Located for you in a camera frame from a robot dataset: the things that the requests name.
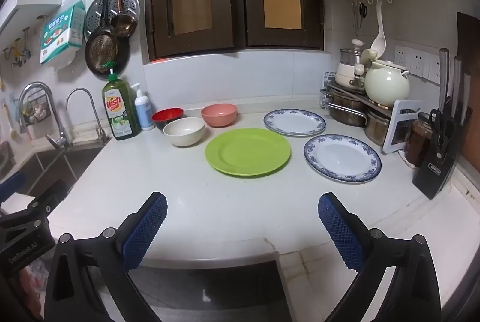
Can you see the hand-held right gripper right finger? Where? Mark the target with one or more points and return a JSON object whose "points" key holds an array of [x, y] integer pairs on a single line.
{"points": [[341, 232]]}

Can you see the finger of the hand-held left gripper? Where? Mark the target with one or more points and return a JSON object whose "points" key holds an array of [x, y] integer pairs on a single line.
{"points": [[47, 200], [11, 184]]}

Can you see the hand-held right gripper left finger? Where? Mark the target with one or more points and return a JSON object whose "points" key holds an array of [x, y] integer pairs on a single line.
{"points": [[146, 228]]}

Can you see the blue floral white plate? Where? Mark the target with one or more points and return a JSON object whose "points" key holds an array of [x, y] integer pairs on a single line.
{"points": [[341, 159], [294, 123]]}

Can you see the green plate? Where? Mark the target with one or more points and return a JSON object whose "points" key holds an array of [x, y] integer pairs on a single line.
{"points": [[247, 153]]}

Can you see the plastic bag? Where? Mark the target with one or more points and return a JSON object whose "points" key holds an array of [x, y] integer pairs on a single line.
{"points": [[30, 280]]}

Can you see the steel kitchen sink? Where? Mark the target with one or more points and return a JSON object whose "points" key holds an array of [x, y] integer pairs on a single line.
{"points": [[56, 164]]}

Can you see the large steel kitchen faucet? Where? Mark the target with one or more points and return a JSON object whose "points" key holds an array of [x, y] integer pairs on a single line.
{"points": [[56, 121]]}

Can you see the thin gooseneck faucet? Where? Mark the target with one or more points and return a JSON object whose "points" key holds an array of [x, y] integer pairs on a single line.
{"points": [[98, 127]]}

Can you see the cream bowl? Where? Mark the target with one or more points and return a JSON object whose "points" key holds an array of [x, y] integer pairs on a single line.
{"points": [[183, 136]]}

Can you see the small steel pot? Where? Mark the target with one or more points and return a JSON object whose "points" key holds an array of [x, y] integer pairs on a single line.
{"points": [[377, 127]]}

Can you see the green dish soap bottle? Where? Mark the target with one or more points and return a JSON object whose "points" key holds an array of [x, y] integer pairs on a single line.
{"points": [[118, 112]]}

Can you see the red and black bowl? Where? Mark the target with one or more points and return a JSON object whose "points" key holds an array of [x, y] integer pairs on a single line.
{"points": [[167, 115]]}

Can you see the white pump bottle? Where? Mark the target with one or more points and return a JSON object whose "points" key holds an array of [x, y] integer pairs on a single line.
{"points": [[144, 112]]}

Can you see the black knife block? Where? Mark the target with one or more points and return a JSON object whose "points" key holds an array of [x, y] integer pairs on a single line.
{"points": [[438, 168]]}

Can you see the glass jar with dark contents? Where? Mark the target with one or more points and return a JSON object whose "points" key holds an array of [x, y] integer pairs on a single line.
{"points": [[420, 142]]}

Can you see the large steel pot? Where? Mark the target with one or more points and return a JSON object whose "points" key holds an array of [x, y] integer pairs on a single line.
{"points": [[347, 112]]}

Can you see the pink bowl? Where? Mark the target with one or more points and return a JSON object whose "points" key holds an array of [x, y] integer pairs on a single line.
{"points": [[219, 117]]}

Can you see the steel pots on rack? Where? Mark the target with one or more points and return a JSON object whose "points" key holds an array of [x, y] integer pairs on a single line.
{"points": [[354, 95]]}

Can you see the white grater stand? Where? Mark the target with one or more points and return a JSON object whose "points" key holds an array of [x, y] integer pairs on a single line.
{"points": [[407, 108]]}

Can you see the cream ceramic teapot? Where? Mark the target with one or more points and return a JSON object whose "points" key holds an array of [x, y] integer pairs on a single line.
{"points": [[386, 85]]}

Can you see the round metal strainer pan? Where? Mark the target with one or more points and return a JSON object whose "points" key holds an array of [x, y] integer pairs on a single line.
{"points": [[101, 52]]}

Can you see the paper towel pack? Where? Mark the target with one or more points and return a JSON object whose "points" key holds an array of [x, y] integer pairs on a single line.
{"points": [[62, 33]]}

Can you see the glass kettle with white lid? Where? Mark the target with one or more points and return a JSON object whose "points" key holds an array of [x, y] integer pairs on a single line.
{"points": [[348, 63]]}

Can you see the small copper saucepan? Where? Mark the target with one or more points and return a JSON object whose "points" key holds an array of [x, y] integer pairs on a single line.
{"points": [[123, 23]]}

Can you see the round steel steamer tray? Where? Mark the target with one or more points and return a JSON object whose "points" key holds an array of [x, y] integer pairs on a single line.
{"points": [[95, 8]]}

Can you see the white ladle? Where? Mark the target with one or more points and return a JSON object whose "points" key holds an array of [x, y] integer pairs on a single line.
{"points": [[379, 38]]}

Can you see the hanging kitchen scissors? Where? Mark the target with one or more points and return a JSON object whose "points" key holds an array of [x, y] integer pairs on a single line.
{"points": [[363, 16]]}

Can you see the brown wooden panel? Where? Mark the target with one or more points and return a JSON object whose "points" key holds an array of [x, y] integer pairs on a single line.
{"points": [[470, 44]]}

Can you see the white wall outlet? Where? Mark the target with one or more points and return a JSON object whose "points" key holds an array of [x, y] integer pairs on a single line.
{"points": [[434, 67], [417, 62], [401, 55]]}

